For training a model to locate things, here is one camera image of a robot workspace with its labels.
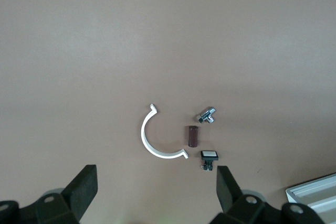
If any brown table mat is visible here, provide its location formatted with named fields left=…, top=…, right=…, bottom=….
left=0, top=0, right=336, bottom=224

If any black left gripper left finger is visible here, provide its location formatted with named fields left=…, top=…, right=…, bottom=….
left=0, top=164, right=99, bottom=224

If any dark brown terminal block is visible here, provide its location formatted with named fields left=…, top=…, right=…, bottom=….
left=185, top=125, right=200, bottom=148

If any white semicircular pipe clamp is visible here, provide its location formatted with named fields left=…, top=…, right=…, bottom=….
left=141, top=103, right=189, bottom=159

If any black square white-face button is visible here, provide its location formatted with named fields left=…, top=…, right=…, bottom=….
left=198, top=150, right=220, bottom=172

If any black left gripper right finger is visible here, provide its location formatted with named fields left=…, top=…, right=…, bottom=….
left=211, top=165, right=328, bottom=224

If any chrome valve fitting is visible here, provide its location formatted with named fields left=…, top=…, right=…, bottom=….
left=195, top=106, right=217, bottom=125

